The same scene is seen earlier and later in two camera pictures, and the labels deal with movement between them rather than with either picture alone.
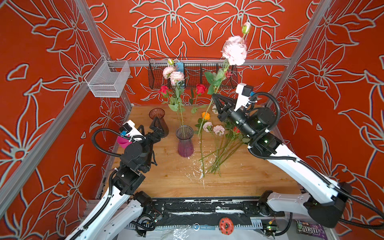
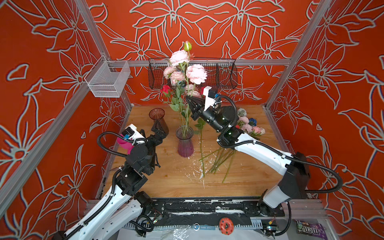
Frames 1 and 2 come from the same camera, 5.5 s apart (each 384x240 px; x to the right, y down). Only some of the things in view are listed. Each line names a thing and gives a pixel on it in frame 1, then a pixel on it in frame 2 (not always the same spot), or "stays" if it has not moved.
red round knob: x=226 y=225 stays
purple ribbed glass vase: x=185 y=134 stays
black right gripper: x=227 y=110 → x=197 y=104
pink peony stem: x=234 y=52 → x=190 y=73
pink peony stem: x=176 y=78 stays
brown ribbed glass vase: x=159 y=113 stays
